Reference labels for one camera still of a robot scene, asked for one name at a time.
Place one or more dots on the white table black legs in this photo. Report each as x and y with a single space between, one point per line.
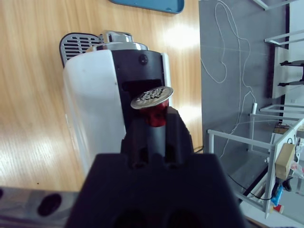
275 71

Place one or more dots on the red coffee capsule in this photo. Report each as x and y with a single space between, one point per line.
152 97

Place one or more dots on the teal plastic tray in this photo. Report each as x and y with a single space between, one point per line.
147 4

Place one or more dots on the blue packet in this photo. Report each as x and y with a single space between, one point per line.
278 194

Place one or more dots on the white capsule coffee machine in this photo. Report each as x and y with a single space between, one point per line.
95 95

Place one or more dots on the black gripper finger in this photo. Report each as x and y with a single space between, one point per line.
136 142
177 137

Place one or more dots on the cardboard box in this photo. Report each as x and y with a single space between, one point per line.
285 161

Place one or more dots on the chrome slotted drip tray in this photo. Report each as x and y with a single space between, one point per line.
76 46

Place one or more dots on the white metal frame rack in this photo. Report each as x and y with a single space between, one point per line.
273 147

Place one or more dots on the clear plastic bag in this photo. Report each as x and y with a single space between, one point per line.
297 168

